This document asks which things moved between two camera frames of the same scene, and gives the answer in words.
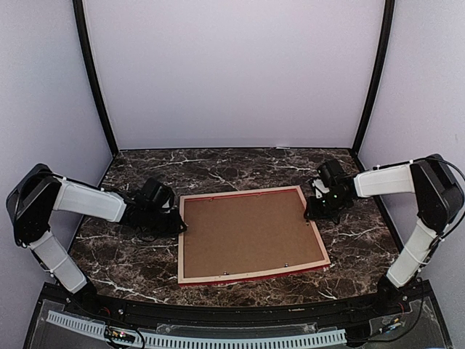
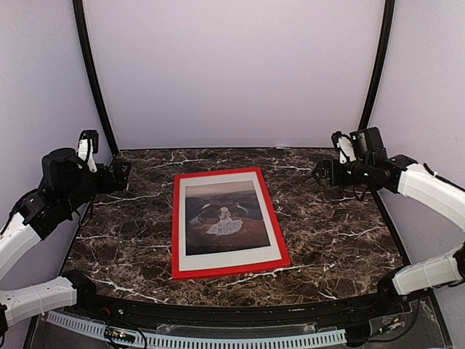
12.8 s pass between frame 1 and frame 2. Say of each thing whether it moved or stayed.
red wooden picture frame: moved
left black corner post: stayed
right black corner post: stayed
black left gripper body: moved
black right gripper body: moved
